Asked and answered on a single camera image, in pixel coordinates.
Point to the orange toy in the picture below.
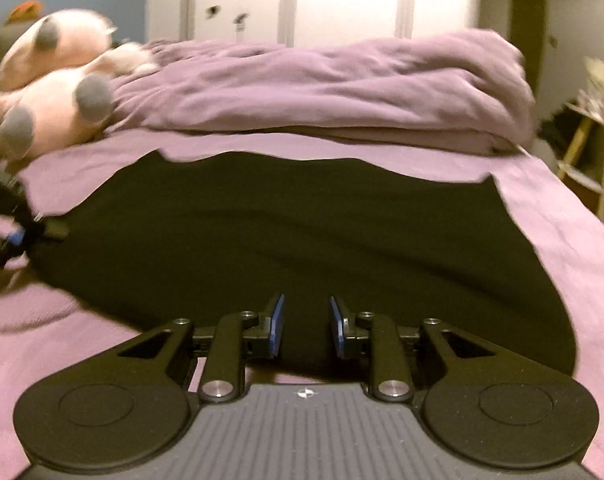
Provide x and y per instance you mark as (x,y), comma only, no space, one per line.
(24,11)

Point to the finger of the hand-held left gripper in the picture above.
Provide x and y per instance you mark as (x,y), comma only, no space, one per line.
(49,231)

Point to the yellow side shelf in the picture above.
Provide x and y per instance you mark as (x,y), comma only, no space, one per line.
(589,160)

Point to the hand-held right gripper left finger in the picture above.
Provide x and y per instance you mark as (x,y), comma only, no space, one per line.
(278,325)

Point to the small figurines on shelf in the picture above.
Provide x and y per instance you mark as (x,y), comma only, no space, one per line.
(599,87)

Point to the purple bed sheet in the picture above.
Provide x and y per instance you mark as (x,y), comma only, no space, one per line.
(557,220)

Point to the purple duvet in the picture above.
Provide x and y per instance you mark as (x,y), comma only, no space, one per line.
(322,90)

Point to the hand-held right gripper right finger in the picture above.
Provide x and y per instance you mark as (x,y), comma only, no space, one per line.
(338,327)

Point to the pink plush toy grey feet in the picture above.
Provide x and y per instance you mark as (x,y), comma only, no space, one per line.
(57,45)
(57,110)

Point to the black long-sleeve shirt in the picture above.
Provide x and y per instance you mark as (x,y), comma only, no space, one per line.
(282,235)

